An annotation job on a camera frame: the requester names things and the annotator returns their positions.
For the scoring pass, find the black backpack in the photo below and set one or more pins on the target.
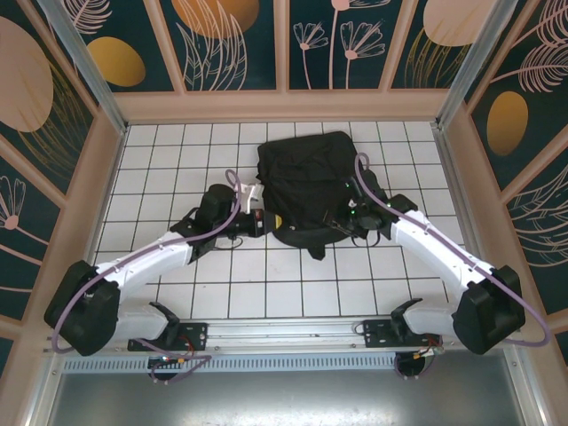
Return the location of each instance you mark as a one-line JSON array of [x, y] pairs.
[[306, 177]]

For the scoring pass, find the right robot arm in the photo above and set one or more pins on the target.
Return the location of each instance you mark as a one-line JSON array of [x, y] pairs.
[[435, 253]]

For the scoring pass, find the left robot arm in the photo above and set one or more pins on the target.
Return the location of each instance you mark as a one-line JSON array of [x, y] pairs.
[[146, 262]]

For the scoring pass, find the small circuit board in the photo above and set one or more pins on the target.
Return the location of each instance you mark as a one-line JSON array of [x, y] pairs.
[[428, 352], [168, 358]]

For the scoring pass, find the steel sheet panel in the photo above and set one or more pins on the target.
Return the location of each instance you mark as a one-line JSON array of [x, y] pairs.
[[288, 399]]

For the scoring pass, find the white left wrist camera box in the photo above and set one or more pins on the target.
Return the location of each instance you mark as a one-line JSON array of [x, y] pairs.
[[253, 195]]

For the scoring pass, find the aluminium side rail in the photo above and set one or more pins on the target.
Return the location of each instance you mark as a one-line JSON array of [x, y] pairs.
[[449, 168]]

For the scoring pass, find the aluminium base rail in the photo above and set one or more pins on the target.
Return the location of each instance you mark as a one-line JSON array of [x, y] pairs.
[[288, 330]]

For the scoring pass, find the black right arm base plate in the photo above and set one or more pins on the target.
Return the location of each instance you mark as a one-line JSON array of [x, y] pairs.
[[377, 335]]

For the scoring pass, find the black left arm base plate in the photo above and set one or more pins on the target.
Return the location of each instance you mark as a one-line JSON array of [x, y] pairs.
[[191, 335]]

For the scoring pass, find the aluminium frame post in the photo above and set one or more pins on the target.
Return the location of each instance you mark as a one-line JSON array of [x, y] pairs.
[[92, 75], [471, 66]]

